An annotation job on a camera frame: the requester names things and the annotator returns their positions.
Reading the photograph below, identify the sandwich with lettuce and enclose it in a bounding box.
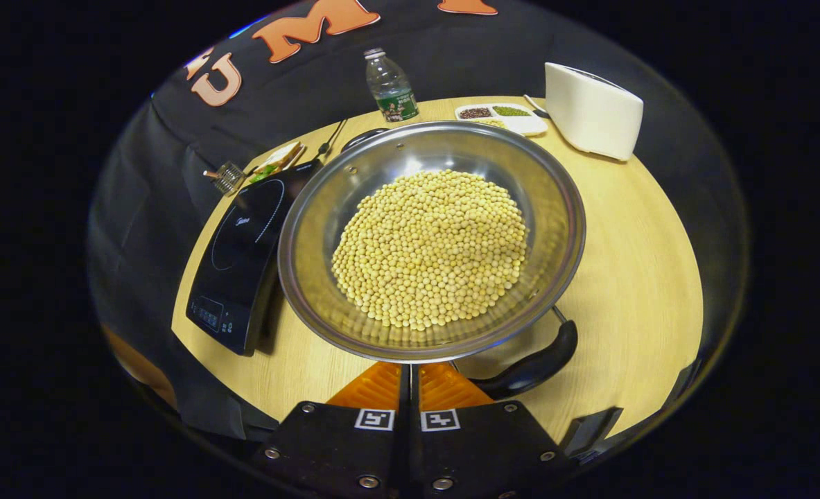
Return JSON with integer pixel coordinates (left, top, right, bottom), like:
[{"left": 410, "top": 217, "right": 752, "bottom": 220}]
[{"left": 249, "top": 142, "right": 305, "bottom": 184}]

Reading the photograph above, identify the black induction cooktop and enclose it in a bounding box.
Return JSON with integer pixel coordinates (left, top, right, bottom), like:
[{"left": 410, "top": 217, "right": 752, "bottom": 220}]
[{"left": 186, "top": 159, "right": 324, "bottom": 357}]

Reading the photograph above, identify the black power cable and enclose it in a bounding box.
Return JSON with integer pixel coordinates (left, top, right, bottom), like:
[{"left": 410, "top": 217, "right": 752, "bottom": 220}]
[{"left": 316, "top": 118, "right": 348, "bottom": 161}]

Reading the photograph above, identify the metal wire mesh holder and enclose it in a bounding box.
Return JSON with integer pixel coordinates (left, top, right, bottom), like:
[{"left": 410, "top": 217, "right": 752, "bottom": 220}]
[{"left": 212, "top": 161, "right": 245, "bottom": 196}]

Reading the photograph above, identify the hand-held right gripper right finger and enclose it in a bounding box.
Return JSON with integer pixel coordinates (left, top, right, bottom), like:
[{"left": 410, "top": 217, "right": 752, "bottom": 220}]
[{"left": 411, "top": 360, "right": 578, "bottom": 499}]

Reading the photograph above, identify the pile of yellow soybeans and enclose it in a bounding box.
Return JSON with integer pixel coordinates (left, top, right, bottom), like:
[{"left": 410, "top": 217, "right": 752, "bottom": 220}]
[{"left": 331, "top": 170, "right": 530, "bottom": 331}]

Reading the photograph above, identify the white toaster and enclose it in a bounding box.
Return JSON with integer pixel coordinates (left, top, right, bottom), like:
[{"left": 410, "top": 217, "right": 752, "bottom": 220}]
[{"left": 545, "top": 62, "right": 644, "bottom": 161}]

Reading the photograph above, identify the black backdrop cloth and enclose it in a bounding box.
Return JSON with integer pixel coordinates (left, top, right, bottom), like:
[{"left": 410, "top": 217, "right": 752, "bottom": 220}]
[{"left": 87, "top": 0, "right": 750, "bottom": 444}]

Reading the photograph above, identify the white divided dish of beans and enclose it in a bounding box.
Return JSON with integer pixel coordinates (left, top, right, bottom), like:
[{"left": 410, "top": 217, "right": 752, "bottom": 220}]
[{"left": 455, "top": 103, "right": 549, "bottom": 137}]

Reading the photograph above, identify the clear plastic water bottle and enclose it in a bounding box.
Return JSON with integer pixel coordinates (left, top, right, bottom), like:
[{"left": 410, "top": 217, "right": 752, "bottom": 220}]
[{"left": 364, "top": 47, "right": 420, "bottom": 123}]

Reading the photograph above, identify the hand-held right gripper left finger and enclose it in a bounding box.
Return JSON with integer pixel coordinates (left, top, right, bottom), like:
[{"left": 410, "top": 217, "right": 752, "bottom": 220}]
[{"left": 249, "top": 360, "right": 411, "bottom": 499}]

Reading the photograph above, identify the steel pot with black handles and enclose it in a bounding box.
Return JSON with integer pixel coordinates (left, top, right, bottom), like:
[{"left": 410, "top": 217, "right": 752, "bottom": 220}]
[{"left": 278, "top": 121, "right": 587, "bottom": 401}]

